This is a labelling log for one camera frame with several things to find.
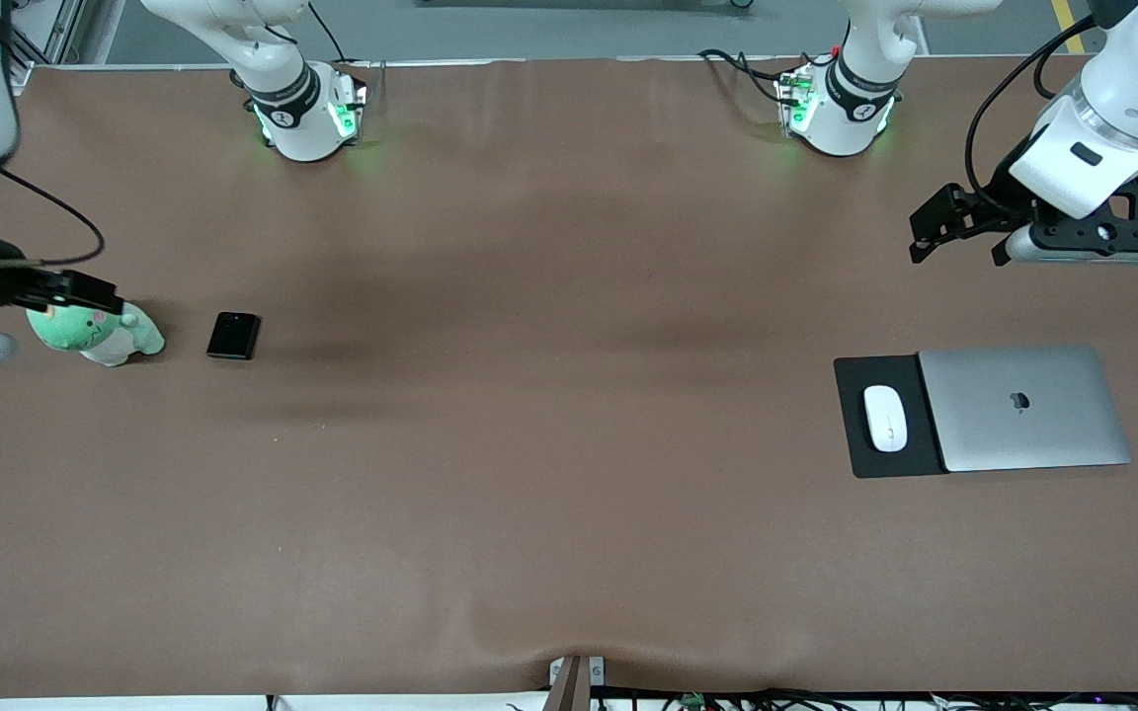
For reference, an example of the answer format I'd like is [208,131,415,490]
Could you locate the black folding phone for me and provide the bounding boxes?
[206,312,262,360]

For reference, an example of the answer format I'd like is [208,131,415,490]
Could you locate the white computer mouse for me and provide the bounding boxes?
[863,384,909,453]

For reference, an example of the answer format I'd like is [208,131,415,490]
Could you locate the black mouse pad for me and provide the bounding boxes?
[833,354,947,480]

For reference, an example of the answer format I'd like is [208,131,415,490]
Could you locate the green plush dinosaur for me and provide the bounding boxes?
[26,301,166,367]

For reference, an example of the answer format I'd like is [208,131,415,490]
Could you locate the silver closed laptop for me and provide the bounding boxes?
[917,343,1133,474]

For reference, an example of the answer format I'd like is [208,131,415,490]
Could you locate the brown table cover mat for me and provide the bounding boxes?
[0,54,1138,700]

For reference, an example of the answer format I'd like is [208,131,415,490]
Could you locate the grey metal table clamp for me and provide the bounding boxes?
[548,655,608,689]

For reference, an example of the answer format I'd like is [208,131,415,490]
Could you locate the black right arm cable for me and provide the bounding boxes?
[0,168,106,268]

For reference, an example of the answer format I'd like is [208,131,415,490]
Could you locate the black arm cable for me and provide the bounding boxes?
[0,168,106,268]
[964,15,1098,213]

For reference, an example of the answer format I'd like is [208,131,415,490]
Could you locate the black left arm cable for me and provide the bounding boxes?
[964,15,1098,213]

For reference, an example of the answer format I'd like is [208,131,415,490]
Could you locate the aluminium frame profile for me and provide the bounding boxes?
[11,0,86,72]

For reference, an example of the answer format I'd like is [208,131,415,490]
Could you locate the black base power cable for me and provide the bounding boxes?
[308,0,372,70]
[697,47,832,105]

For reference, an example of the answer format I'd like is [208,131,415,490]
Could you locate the brown camera pole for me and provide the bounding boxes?
[551,656,593,711]

